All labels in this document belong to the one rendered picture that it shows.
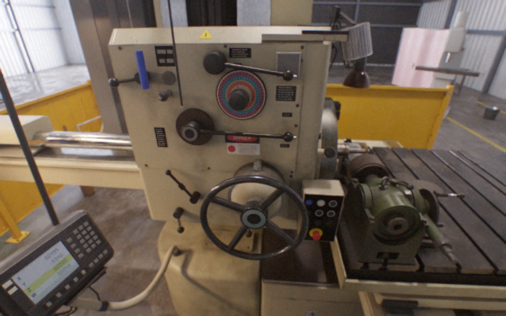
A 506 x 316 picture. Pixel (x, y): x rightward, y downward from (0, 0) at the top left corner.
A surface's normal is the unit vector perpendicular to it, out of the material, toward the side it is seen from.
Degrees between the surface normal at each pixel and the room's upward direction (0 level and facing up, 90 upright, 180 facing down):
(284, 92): 90
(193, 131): 90
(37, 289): 71
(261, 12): 90
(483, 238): 0
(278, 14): 90
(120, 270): 0
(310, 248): 0
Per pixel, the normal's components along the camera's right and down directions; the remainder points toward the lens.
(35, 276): 0.89, -0.14
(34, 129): 1.00, 0.04
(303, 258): 0.00, -0.88
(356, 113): -0.09, 0.47
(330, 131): -0.07, -0.26
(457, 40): -0.66, 0.36
